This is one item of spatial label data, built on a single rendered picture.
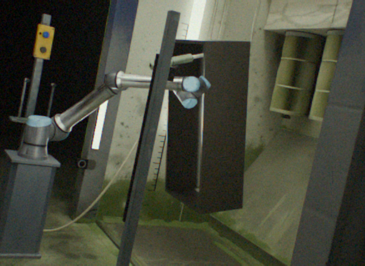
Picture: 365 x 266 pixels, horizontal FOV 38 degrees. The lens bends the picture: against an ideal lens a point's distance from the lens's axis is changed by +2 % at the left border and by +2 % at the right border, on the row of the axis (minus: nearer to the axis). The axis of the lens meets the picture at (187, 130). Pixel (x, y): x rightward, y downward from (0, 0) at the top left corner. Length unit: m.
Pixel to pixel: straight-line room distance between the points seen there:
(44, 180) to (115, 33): 1.45
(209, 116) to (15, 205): 1.39
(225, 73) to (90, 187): 1.64
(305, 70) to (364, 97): 2.91
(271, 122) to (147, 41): 1.52
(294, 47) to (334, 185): 2.97
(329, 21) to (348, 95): 2.50
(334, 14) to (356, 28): 2.40
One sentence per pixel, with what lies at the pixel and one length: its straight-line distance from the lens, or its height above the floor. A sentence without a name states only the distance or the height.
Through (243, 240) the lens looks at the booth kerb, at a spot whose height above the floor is 0.14.
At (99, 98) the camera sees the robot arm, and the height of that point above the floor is 1.12.
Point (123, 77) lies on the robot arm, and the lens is 3.35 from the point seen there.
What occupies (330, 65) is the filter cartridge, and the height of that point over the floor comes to 1.70.
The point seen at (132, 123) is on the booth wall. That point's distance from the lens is 4.54.
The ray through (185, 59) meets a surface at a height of 1.49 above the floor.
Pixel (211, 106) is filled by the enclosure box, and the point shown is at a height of 1.22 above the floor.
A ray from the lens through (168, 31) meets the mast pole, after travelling 2.48.
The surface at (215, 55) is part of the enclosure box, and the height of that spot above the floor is 1.56.
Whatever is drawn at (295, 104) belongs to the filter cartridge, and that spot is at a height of 1.35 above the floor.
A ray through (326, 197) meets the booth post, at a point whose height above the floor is 1.03.
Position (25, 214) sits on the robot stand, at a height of 0.29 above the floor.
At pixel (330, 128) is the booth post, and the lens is 1.96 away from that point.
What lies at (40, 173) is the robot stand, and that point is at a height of 0.57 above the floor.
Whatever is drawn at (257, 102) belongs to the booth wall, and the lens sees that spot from 5.09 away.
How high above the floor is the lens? 1.31
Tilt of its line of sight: 5 degrees down
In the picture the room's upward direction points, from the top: 12 degrees clockwise
